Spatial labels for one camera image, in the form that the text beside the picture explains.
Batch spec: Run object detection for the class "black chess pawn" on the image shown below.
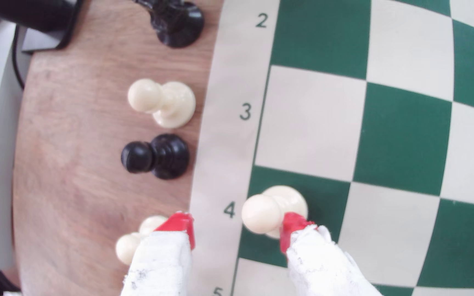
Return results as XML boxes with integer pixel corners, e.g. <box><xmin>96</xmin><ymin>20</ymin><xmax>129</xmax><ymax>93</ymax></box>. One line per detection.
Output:
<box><xmin>120</xmin><ymin>133</ymin><xmax>190</xmax><ymax>180</ymax></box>

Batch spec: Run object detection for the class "black chess piece glossy base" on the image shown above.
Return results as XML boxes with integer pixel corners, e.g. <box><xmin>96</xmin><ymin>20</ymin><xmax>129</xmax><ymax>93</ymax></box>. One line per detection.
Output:
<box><xmin>132</xmin><ymin>0</ymin><xmax>205</xmax><ymax>49</ymax></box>

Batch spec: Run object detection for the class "gripper finger cloth-wrapped red tip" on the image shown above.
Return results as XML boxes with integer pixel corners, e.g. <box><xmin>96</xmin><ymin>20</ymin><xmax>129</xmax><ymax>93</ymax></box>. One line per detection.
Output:
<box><xmin>280</xmin><ymin>212</ymin><xmax>383</xmax><ymax>296</ymax></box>
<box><xmin>120</xmin><ymin>212</ymin><xmax>197</xmax><ymax>296</ymax></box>

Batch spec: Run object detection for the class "green and white chess mat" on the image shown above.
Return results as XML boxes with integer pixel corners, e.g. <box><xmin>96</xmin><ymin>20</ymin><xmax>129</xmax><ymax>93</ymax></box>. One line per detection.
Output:
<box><xmin>188</xmin><ymin>0</ymin><xmax>474</xmax><ymax>296</ymax></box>

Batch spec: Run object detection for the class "white chess pawn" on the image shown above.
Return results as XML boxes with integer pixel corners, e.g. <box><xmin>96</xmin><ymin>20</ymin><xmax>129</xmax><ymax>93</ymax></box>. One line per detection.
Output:
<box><xmin>115</xmin><ymin>215</ymin><xmax>168</xmax><ymax>266</ymax></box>
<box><xmin>241</xmin><ymin>185</ymin><xmax>309</xmax><ymax>240</ymax></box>
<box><xmin>127</xmin><ymin>78</ymin><xmax>197</xmax><ymax>129</ymax></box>

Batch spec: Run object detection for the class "thin black cable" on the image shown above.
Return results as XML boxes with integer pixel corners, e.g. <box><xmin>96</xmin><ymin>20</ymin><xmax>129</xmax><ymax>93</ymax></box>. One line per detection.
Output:
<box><xmin>12</xmin><ymin>25</ymin><xmax>26</xmax><ymax>90</ymax></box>

